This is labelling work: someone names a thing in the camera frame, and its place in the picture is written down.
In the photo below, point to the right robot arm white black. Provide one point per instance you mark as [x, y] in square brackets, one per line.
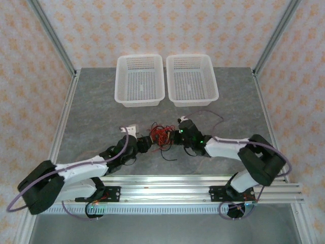
[223, 150]

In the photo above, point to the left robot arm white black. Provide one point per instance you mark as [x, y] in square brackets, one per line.
[81, 170]

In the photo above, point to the white perforated plastic basket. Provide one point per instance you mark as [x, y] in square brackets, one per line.
[189, 86]
[139, 86]

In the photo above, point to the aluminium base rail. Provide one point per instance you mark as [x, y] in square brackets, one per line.
[165, 189]

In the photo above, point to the aluminium table side rail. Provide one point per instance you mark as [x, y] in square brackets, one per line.
[64, 114]
[269, 122]

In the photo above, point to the aluminium frame post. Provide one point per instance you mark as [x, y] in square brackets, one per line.
[56, 38]
[276, 33]

